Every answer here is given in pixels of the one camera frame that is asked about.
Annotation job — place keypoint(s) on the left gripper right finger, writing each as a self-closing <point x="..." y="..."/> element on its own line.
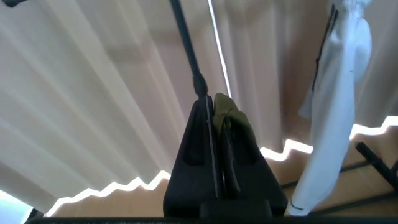
<point x="258" y="186"/>

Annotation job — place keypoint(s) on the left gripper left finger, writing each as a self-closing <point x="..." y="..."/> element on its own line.
<point x="189" y="180"/>

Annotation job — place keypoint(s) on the green shirt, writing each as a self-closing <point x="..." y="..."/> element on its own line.
<point x="224" y="105"/>

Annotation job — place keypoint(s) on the pale grey shorts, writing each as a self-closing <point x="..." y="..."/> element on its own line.
<point x="335" y="109"/>

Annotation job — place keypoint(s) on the beige curtain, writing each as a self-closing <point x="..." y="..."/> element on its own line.
<point x="93" y="93"/>

